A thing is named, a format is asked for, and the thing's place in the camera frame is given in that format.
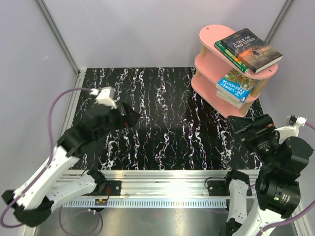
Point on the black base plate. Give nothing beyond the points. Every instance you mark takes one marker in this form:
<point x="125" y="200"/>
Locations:
<point x="217" y="188"/>
<point x="114" y="188"/>

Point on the lime 65-storey treehouse book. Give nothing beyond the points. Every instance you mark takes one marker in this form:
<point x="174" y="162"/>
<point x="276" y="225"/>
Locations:
<point x="222" y="95"/>

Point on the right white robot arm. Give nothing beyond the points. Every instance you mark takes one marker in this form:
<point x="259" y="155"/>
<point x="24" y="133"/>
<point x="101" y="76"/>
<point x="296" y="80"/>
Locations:
<point x="284" y="155"/>

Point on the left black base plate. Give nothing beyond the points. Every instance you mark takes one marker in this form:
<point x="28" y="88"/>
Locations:
<point x="114" y="188"/>

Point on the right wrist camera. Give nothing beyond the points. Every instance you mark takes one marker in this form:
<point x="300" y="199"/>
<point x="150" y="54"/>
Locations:
<point x="292" y="128"/>

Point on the blue 26-storey treehouse book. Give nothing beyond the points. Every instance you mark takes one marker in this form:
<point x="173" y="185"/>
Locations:
<point x="236" y="85"/>

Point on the slotted cable duct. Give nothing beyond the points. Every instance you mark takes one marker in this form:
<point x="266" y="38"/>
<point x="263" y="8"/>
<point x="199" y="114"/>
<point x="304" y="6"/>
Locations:
<point x="146" y="203"/>

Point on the blue paperback book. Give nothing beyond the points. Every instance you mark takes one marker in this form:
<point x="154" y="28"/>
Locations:
<point x="234" y="103"/>

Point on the black marble pattern mat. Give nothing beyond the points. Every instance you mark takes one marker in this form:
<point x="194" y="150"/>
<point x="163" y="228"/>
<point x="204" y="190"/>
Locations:
<point x="177" y="129"/>

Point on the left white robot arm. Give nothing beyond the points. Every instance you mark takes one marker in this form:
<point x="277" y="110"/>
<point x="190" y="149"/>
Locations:
<point x="34" y="201"/>

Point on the aluminium rail frame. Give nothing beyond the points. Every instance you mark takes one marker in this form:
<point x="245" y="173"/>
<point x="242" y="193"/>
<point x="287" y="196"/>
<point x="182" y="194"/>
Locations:
<point x="158" y="37"/>

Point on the dark Tale of Two Cities book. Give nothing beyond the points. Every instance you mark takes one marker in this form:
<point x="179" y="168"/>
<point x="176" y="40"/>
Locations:
<point x="252" y="51"/>

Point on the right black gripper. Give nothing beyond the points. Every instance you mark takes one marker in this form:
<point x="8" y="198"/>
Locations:
<point x="264" y="124"/>

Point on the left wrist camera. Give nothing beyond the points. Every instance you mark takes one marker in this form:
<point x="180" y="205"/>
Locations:
<point x="104" y="96"/>

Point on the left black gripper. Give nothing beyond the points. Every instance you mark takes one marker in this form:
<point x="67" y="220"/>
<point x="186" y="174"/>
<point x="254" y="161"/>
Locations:
<point x="128" y="120"/>

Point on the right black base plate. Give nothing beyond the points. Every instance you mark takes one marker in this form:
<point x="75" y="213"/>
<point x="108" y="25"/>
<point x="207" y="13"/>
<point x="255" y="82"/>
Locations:
<point x="217" y="188"/>

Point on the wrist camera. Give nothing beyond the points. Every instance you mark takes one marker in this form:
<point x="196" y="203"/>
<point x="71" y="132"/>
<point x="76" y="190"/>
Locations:
<point x="292" y="128"/>
<point x="104" y="96"/>

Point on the pink three-tier shelf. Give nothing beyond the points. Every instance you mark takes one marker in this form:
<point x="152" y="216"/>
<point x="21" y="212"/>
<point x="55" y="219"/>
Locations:
<point x="211" y="65"/>

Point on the green 104-storey treehouse book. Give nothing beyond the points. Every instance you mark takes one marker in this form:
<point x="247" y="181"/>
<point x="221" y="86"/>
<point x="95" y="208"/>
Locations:
<point x="231" y="57"/>

